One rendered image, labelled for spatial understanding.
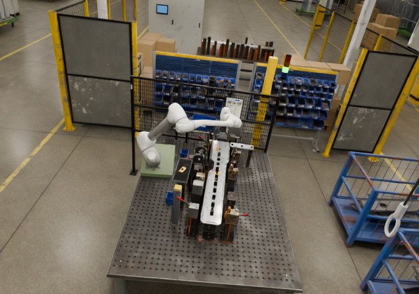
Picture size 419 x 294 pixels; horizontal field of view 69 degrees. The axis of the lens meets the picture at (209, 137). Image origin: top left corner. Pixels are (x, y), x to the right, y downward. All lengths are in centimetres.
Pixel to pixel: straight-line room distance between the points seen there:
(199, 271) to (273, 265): 66
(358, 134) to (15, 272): 540
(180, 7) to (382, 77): 607
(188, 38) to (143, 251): 778
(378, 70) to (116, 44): 412
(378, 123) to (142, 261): 466
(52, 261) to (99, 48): 308
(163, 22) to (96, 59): 483
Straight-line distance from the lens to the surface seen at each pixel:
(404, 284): 424
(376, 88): 575
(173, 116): 308
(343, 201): 487
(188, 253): 290
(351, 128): 595
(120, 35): 504
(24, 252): 407
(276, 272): 294
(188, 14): 969
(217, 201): 294
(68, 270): 378
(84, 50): 531
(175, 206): 292
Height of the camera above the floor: 299
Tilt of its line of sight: 31 degrees down
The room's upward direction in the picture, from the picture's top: 7 degrees clockwise
